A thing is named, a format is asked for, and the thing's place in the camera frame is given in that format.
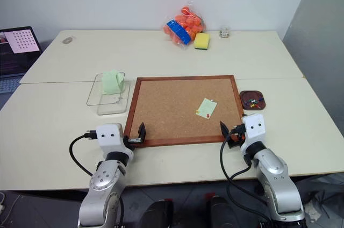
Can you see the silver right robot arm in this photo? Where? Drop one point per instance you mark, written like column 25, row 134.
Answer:
column 276, row 182

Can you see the bag of orange balls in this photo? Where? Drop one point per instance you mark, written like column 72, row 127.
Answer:
column 185, row 27

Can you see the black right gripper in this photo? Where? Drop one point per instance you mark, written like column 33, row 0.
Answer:
column 236, row 136

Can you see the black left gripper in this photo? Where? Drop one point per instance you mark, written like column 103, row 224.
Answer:
column 132, row 139

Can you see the small clear glass jar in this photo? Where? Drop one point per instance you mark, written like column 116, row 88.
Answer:
column 225, row 32

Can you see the wood framed cork board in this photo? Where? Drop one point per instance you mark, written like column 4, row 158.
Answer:
column 174, row 109

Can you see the green paper note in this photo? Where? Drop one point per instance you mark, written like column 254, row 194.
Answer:
column 205, row 107

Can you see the dark rounded shape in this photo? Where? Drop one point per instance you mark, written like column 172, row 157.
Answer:
column 220, row 213
column 157, row 216

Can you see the yellow green sponge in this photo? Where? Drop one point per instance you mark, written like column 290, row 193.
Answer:
column 202, row 40

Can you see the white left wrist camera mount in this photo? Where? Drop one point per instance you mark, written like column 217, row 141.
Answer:
column 108, row 135

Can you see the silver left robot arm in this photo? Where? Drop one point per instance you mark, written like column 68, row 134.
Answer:
column 103, row 185

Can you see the green sticky note pad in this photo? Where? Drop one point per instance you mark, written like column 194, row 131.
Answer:
column 113, row 84

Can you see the open laptop computer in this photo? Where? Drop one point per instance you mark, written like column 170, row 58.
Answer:
column 16, row 50

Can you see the clear plastic container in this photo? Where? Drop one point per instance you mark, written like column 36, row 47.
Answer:
column 107, row 103

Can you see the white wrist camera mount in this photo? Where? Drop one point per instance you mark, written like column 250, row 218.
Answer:
column 254, row 128
column 108, row 135

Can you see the brown round-cornered tray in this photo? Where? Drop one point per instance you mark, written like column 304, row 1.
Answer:
column 252, row 96

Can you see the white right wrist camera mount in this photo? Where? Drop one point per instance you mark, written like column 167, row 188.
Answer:
column 254, row 128

